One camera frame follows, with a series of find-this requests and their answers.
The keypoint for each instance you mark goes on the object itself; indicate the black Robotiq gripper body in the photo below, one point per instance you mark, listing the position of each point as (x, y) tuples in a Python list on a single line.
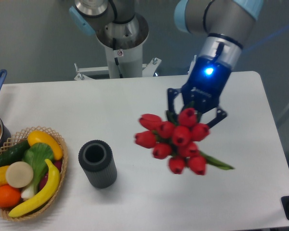
[(211, 71)]

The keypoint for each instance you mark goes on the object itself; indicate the woven wicker basket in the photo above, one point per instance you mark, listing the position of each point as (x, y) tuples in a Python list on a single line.
[(21, 136)]

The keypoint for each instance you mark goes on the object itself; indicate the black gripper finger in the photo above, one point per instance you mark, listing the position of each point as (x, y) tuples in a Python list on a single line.
[(220, 114), (171, 95)]

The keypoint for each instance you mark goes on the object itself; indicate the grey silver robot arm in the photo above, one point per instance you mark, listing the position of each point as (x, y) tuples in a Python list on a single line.
[(122, 32)]

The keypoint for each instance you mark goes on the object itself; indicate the red tulip bouquet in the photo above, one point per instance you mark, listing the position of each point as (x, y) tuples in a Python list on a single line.
[(176, 139)]

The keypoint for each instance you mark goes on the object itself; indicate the orange fruit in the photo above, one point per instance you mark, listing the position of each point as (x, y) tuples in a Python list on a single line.
[(9, 196)]

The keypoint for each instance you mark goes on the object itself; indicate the yellow banana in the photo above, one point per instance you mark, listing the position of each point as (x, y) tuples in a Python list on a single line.
[(41, 197)]

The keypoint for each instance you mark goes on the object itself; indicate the beige round disc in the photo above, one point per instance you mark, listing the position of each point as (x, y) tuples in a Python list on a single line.
[(19, 174)]

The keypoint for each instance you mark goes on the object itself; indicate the green bok choy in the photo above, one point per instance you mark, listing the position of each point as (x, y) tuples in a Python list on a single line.
[(35, 156)]

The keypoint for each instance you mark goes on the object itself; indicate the dark red vegetable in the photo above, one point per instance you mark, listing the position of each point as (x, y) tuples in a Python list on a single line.
[(58, 165)]

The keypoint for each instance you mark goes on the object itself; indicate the green cucumber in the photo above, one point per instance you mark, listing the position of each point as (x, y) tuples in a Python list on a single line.
[(14, 153)]

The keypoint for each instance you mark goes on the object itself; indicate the dark grey ribbed vase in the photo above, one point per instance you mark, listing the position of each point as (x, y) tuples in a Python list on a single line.
[(96, 159)]

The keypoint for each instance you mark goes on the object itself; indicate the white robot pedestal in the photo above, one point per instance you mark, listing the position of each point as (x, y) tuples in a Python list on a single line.
[(121, 63)]

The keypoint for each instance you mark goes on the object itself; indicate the yellow squash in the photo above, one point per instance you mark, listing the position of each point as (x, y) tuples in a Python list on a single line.
[(38, 136)]

